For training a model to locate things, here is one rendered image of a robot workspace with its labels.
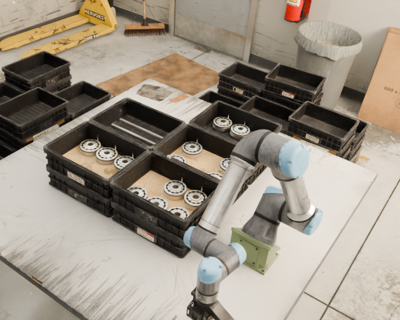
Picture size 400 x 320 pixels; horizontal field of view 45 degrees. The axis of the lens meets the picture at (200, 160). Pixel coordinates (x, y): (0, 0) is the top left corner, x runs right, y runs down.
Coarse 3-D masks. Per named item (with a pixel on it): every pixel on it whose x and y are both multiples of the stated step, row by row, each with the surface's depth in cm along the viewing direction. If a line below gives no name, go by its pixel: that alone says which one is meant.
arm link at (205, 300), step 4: (196, 288) 156; (196, 292) 157; (196, 296) 157; (200, 296) 155; (204, 296) 154; (212, 296) 154; (216, 296) 156; (200, 300) 156; (204, 300) 155; (208, 300) 155; (212, 300) 156
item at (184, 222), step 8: (152, 152) 223; (168, 160) 219; (128, 168) 212; (184, 168) 216; (120, 176) 208; (200, 176) 213; (112, 184) 203; (120, 192) 203; (128, 192) 200; (136, 200) 199; (144, 200) 197; (208, 200) 200; (152, 208) 196; (160, 208) 194; (200, 208) 196; (168, 216) 192; (176, 216) 191; (192, 216) 192; (184, 224) 190
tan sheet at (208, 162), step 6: (180, 150) 243; (204, 150) 244; (204, 156) 240; (210, 156) 241; (216, 156) 241; (192, 162) 236; (198, 162) 236; (204, 162) 237; (210, 162) 237; (216, 162) 237; (198, 168) 232; (204, 168) 233; (210, 168) 233; (216, 168) 233; (222, 174) 230
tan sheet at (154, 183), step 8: (144, 176) 225; (152, 176) 225; (160, 176) 226; (136, 184) 220; (152, 184) 220; (160, 184) 221; (152, 192) 216; (160, 192) 216; (168, 200) 213; (168, 208) 209; (184, 208) 209
